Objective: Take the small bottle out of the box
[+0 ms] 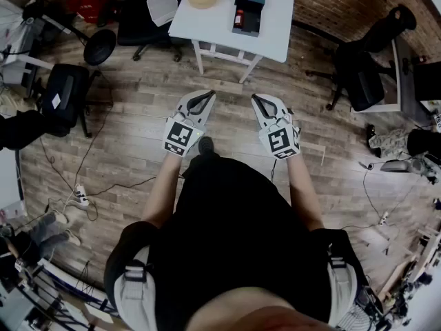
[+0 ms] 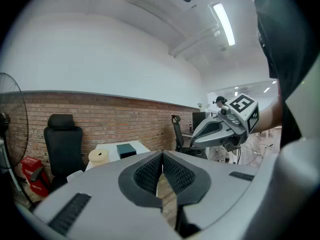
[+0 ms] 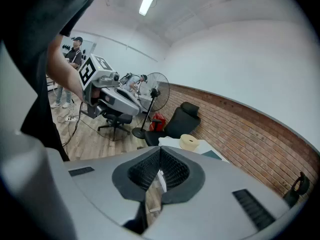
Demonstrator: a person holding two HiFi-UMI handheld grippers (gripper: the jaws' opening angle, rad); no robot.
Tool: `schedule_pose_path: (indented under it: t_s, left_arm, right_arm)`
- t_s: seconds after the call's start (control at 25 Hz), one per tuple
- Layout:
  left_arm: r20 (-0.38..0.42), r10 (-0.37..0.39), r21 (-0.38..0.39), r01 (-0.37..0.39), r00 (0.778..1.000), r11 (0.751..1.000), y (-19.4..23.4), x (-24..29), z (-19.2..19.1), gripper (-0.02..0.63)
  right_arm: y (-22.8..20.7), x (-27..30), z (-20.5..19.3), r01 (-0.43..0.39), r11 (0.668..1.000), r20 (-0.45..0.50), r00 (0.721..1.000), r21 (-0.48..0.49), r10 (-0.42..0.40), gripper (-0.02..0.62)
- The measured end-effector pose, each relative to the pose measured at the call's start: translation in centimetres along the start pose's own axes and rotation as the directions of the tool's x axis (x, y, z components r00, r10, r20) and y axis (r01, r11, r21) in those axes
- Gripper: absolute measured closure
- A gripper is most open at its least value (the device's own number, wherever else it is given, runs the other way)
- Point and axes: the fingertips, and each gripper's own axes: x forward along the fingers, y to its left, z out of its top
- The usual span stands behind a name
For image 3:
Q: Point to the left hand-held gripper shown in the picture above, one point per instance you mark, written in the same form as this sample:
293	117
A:
87	74

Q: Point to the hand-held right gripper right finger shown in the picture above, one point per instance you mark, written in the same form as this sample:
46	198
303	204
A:
215	209

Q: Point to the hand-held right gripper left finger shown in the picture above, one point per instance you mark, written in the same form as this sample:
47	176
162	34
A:
100	181

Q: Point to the dark teal box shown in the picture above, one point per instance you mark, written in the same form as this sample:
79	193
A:
211	155

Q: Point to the person's left forearm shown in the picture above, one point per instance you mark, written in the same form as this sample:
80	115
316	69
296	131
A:
62	69

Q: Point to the red box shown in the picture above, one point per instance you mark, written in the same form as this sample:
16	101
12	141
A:
158	121

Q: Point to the person's left hand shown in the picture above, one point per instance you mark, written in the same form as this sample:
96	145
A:
95	96

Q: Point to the white power strip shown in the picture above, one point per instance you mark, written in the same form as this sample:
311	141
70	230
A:
71	119

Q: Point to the black office chair with headrest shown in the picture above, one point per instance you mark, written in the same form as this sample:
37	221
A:
180	121

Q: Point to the white table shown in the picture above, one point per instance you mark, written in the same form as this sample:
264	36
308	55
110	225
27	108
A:
170	142

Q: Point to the cream tape roll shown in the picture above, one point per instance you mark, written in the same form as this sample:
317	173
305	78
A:
188	144

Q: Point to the person's black shirt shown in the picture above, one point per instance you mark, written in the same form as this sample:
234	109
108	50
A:
30	21

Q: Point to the black pedestal fan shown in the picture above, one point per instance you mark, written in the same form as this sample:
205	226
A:
154	93

